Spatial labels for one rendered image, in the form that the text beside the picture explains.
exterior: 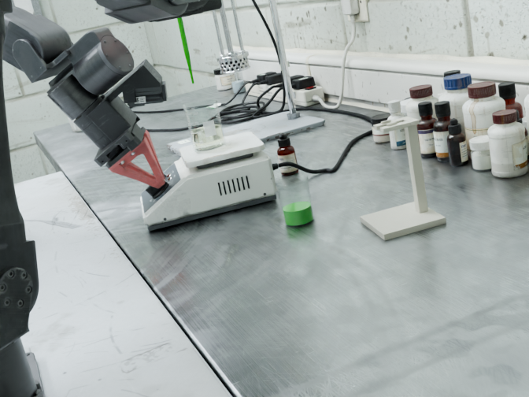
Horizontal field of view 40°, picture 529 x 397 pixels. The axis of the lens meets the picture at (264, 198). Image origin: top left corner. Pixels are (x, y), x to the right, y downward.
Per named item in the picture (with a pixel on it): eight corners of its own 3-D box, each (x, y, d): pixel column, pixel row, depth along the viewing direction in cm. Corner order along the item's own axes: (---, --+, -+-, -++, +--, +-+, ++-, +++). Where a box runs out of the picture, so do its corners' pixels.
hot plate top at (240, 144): (186, 168, 106) (185, 163, 105) (179, 153, 117) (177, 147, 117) (266, 150, 107) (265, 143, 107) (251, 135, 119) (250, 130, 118)
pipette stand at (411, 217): (384, 240, 86) (368, 135, 83) (360, 222, 94) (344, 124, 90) (446, 223, 88) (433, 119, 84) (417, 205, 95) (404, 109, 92)
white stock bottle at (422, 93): (413, 143, 125) (405, 85, 122) (446, 139, 123) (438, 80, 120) (409, 153, 120) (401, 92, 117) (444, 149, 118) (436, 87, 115)
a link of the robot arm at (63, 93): (117, 88, 104) (83, 51, 102) (102, 106, 100) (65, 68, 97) (87, 113, 108) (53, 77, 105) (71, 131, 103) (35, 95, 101)
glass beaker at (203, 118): (235, 146, 111) (224, 94, 109) (210, 157, 108) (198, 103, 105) (208, 146, 116) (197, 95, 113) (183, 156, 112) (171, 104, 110)
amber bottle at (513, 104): (530, 145, 111) (525, 81, 108) (508, 150, 110) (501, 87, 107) (516, 140, 115) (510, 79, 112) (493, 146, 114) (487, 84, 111)
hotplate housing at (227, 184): (147, 234, 106) (133, 182, 104) (143, 209, 119) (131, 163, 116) (294, 197, 109) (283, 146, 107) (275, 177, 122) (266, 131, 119)
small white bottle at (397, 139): (387, 150, 124) (380, 103, 122) (399, 144, 126) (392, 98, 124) (401, 150, 122) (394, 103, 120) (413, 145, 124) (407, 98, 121)
